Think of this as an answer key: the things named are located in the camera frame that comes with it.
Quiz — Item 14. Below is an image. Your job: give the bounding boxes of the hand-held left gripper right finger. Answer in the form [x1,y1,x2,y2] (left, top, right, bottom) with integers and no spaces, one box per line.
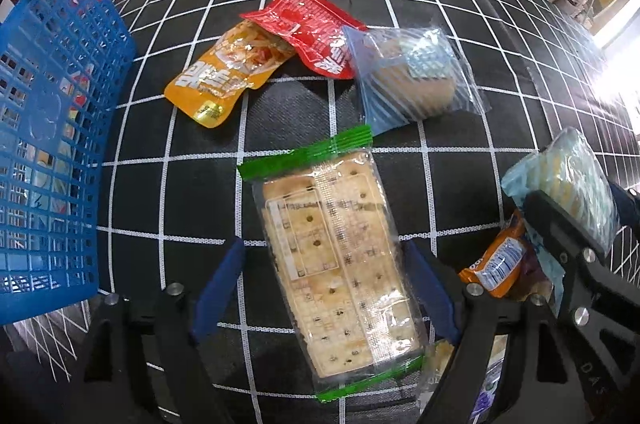
[402,239,576,424]

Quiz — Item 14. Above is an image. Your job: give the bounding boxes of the blue striped clear bread packet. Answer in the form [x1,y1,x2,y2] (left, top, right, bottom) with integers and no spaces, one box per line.
[341,23,492,137]

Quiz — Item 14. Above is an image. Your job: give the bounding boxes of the green-edged cracker packet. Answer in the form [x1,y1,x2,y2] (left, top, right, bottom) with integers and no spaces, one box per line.
[236,124,426,404]

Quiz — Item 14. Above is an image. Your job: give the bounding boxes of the purple snack packet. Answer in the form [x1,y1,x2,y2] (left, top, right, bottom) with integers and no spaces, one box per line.
[467,361,505,424]

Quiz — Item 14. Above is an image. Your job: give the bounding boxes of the red snack pouch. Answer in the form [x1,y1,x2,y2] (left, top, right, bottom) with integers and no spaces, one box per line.
[239,0,368,80]

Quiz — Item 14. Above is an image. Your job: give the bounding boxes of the blue plastic mesh basket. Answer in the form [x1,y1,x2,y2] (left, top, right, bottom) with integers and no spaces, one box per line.
[0,0,138,327]

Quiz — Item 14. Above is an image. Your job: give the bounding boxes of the clear snack packet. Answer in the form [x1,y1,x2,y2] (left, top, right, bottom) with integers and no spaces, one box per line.
[420,338,508,410]

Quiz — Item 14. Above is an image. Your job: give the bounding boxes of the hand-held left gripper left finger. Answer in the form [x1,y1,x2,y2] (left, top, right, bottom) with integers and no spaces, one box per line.
[82,237,246,424]

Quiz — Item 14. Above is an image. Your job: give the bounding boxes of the light blue wafer packet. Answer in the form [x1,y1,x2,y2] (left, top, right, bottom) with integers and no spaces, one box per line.
[500,127,621,255]

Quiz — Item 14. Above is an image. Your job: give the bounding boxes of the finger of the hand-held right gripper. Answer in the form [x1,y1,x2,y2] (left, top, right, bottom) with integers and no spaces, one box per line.
[522,190,640,332]
[609,181,640,227]

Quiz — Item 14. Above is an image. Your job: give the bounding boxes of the orange snack pouch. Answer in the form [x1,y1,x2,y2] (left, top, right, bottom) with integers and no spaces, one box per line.
[164,18,297,130]

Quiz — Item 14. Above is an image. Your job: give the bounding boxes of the small orange snack packet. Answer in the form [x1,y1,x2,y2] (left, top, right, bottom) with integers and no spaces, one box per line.
[459,209,531,300]

